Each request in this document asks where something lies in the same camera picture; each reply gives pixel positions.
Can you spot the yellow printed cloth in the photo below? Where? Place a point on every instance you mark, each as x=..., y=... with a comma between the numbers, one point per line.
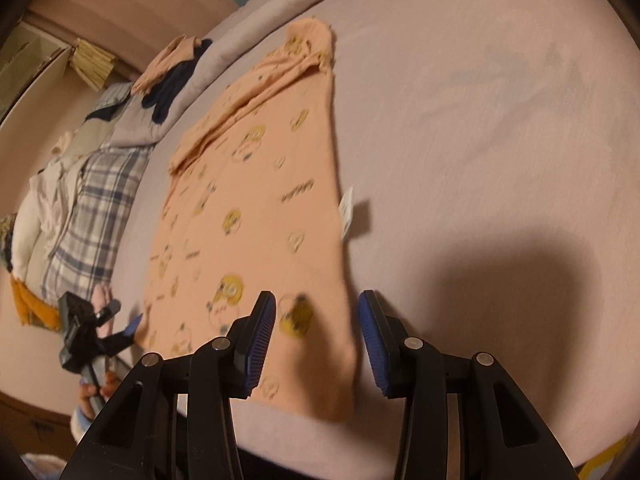
x=602, y=460

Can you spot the white shelf unit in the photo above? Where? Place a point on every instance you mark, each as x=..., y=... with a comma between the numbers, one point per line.
x=30, y=67

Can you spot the person's left hand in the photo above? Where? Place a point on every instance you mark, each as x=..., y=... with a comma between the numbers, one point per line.
x=92, y=394

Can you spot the yellow slatted item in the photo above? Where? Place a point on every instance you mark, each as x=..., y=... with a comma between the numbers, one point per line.
x=92, y=62

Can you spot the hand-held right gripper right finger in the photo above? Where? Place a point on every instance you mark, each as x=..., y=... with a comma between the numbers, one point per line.
x=374, y=345

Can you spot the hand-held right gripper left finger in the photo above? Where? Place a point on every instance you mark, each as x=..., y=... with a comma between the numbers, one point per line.
x=256, y=340

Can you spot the person's left forearm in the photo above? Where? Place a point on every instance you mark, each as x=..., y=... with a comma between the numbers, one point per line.
x=81, y=425

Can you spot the orange cloth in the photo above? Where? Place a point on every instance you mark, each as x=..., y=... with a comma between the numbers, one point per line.
x=32, y=305

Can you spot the navy garment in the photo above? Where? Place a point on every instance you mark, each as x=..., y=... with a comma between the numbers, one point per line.
x=172, y=90

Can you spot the lavender blanket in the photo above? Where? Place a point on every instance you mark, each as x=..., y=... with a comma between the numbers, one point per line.
x=210, y=60

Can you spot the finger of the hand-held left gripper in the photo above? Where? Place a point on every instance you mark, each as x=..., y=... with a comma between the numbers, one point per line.
x=109, y=309
x=129, y=329

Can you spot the plaid cloth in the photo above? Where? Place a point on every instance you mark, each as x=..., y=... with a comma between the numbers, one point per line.
x=90, y=220

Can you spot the brown wooden furniture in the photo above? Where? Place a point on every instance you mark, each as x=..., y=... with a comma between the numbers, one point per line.
x=35, y=422

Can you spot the white garment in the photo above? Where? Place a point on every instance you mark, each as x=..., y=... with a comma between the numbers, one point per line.
x=42, y=210

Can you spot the folded peach garment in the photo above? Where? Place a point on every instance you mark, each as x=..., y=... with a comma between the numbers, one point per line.
x=167, y=62

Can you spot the peach cartoon print shirt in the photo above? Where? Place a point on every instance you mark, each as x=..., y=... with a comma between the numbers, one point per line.
x=260, y=195

